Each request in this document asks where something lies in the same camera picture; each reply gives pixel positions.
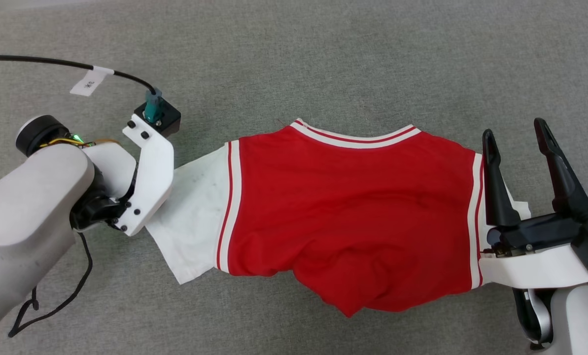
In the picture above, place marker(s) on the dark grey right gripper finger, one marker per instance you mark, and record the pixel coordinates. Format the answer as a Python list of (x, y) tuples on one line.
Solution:
[(498, 197), (565, 187)]

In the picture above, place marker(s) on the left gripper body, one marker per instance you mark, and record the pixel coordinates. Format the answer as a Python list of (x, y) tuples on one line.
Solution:
[(109, 167)]

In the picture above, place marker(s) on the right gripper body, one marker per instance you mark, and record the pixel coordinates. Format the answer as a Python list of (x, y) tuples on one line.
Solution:
[(545, 231)]

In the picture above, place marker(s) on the red jersey with white sleeves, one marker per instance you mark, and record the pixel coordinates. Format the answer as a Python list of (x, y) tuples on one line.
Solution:
[(353, 212)]

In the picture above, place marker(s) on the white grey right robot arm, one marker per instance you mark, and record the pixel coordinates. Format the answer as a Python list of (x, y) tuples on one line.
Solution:
[(579, 320)]

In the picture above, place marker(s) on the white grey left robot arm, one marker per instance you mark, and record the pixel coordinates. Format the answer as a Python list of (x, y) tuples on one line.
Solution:
[(22, 207)]

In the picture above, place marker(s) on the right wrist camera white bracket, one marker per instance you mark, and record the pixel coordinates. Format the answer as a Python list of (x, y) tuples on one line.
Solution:
[(535, 268)]

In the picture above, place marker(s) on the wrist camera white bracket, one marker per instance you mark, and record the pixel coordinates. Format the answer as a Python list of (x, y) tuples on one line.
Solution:
[(153, 172), (535, 268)]

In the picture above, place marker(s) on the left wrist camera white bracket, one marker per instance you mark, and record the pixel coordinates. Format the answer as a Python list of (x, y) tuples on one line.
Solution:
[(153, 172)]

